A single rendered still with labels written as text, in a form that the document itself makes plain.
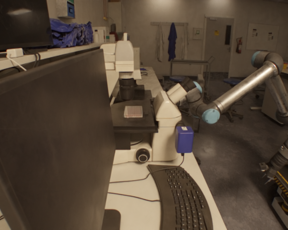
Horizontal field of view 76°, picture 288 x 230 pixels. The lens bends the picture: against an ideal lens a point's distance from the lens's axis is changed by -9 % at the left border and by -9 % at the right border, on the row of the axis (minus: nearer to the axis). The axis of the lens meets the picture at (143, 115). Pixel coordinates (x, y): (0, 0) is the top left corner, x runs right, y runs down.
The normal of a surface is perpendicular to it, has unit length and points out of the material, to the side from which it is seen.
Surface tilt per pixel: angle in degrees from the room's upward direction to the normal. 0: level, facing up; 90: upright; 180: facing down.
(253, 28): 90
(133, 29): 90
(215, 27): 90
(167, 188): 4
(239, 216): 0
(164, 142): 90
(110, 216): 0
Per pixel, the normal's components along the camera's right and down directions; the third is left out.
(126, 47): 0.03, 0.19
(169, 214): 0.11, -0.92
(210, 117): 0.17, 0.40
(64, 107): 1.00, -0.07
